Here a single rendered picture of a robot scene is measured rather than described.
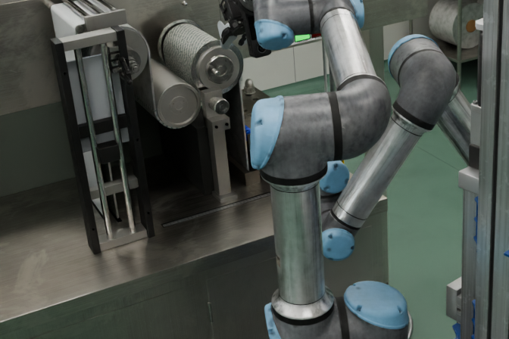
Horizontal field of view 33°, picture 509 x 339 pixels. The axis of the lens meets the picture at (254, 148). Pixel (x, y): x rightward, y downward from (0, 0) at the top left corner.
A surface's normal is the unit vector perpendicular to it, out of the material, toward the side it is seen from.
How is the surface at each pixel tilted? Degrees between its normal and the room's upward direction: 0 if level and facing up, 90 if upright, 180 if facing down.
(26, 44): 90
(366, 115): 60
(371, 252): 90
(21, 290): 0
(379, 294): 8
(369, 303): 8
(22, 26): 90
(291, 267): 93
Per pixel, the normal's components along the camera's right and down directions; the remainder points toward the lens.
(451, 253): -0.08, -0.91
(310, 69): 0.43, 0.34
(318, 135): 0.04, 0.21
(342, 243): 0.05, 0.41
